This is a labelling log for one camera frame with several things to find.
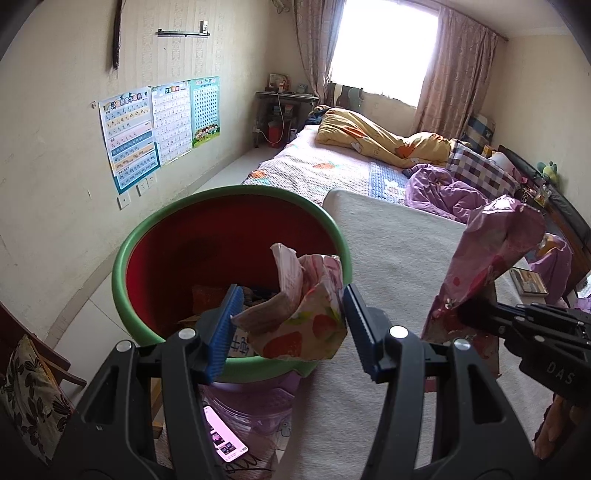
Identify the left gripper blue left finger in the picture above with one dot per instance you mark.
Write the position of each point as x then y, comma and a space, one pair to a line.
219, 331

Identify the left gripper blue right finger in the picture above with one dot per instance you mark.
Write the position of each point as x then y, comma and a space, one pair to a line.
369, 327

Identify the strawberry paper wrapper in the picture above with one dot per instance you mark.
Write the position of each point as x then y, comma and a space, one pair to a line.
304, 321

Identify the pink snack bag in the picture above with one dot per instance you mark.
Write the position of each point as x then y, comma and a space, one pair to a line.
496, 237

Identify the white blue milk carton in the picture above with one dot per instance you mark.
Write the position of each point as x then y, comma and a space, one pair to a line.
239, 346

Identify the red green trash bin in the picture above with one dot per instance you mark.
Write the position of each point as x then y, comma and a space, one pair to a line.
179, 263

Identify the right hand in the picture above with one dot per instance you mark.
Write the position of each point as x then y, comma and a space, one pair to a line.
565, 432

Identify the smartphone playing video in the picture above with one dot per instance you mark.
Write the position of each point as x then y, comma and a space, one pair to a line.
528, 283

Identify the dark headboard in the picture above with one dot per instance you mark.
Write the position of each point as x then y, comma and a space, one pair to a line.
562, 219

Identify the pink phone on stool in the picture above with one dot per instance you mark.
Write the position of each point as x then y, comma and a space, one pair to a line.
226, 443

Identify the purple star duvet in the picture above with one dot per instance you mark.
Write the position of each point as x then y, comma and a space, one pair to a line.
436, 191

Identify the pink patterned bed sheet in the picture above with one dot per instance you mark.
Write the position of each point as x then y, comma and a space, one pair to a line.
312, 170

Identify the green plush toy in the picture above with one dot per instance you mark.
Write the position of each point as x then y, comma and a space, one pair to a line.
548, 172

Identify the red small bin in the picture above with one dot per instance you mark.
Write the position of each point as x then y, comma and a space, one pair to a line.
275, 133

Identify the plaid pillow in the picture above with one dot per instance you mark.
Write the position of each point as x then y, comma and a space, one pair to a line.
480, 173

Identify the dark side table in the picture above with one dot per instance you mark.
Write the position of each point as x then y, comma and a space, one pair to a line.
290, 108

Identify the yellow duvet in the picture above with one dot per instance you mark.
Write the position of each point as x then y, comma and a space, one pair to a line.
346, 128

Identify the floral cushion chair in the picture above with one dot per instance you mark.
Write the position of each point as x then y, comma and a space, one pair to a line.
34, 408

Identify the black folded umbrella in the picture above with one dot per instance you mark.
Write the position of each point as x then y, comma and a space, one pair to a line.
116, 34

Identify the right pink curtain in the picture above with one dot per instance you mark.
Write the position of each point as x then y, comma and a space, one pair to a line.
458, 76

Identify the pink curtain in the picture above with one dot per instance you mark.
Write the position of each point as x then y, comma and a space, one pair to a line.
458, 76
317, 28

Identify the left pink curtain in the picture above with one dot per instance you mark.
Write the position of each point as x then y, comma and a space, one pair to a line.
317, 28

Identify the teal number wall poster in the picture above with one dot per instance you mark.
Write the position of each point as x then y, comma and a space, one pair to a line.
204, 109

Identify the blue letters wall poster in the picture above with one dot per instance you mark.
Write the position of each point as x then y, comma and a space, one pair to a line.
129, 137

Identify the white chart wall poster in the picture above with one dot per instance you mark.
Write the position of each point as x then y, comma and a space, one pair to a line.
171, 120

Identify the black wall rail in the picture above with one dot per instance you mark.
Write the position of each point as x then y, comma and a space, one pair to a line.
201, 32

